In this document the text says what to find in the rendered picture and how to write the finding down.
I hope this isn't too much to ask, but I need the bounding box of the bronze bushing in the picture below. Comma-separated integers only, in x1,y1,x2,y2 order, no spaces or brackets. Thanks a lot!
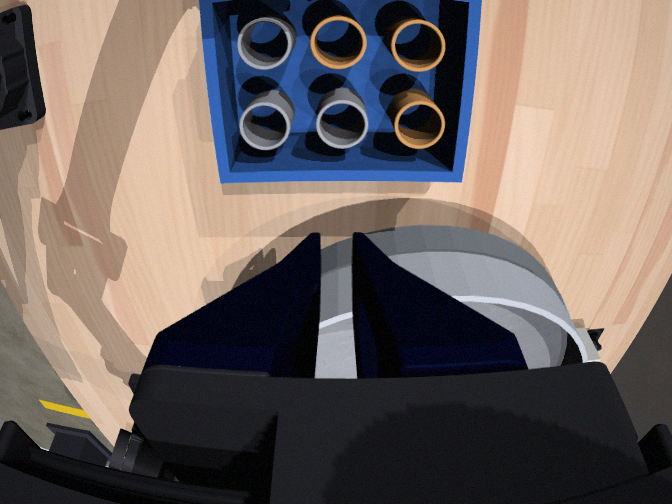
310,13,366,69
389,89,445,149
385,16,445,72

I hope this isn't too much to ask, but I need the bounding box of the blue crate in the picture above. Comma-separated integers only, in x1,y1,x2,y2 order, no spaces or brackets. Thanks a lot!
199,0,482,184

